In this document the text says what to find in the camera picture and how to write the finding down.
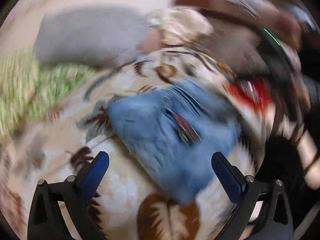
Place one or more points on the person's right forearm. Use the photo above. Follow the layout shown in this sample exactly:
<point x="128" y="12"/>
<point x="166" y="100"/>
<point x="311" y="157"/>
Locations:
<point x="308" y="152"/>

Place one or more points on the blue denim pants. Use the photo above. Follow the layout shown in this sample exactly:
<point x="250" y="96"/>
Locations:
<point x="160" y="132"/>

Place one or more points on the dark cloth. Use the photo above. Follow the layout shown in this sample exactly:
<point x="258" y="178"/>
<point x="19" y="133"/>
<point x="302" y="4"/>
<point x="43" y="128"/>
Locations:
<point x="280" y="157"/>

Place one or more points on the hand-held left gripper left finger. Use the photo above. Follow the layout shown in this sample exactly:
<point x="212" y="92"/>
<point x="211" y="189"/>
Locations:
<point x="96" y="172"/>

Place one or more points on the green patterned blanket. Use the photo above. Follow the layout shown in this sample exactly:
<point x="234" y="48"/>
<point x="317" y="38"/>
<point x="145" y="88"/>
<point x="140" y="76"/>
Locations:
<point x="32" y="90"/>

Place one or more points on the beige feather print blanket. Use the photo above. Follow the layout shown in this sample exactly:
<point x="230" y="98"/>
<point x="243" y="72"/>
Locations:
<point x="120" y="190"/>

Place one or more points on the grey folded cloth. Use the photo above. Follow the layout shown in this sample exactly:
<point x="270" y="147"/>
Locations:
<point x="92" y="35"/>

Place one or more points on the brown textured bed cover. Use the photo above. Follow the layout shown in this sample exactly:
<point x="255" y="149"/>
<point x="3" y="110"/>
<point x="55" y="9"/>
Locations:
<point x="237" y="45"/>

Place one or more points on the beige quilted pillow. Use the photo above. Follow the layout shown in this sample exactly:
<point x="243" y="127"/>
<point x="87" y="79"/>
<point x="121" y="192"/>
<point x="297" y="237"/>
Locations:
<point x="182" y="27"/>

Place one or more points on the red cloth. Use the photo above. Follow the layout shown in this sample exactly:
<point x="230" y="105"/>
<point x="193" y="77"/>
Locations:
<point x="252" y="92"/>

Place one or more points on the brown cushion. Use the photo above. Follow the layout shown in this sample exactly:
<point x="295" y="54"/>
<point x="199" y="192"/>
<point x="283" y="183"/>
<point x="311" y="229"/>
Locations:
<point x="151" y="42"/>

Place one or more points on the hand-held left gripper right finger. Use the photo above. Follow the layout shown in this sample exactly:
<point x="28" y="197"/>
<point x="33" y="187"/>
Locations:
<point x="228" y="177"/>

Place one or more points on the small pale green cloth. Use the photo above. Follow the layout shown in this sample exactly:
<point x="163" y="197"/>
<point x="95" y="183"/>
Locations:
<point x="155" y="21"/>

